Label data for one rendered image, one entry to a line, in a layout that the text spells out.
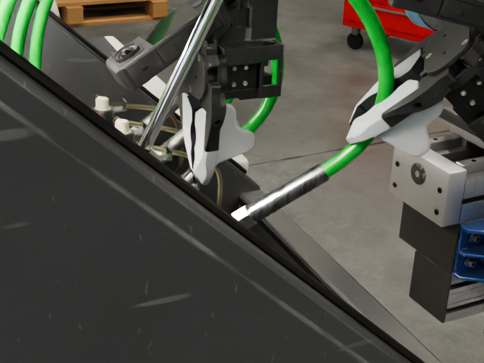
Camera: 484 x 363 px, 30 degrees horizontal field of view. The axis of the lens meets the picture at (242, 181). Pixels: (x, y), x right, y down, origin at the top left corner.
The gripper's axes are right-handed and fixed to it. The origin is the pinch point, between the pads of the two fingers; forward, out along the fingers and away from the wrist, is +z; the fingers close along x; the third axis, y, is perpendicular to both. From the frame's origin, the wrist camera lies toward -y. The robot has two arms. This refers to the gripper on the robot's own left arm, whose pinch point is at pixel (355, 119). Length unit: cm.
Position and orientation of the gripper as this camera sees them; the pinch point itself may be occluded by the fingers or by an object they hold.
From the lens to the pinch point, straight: 81.6
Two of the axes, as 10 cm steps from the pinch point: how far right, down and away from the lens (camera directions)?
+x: 2.0, -6.0, 7.8
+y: 7.1, 6.3, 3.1
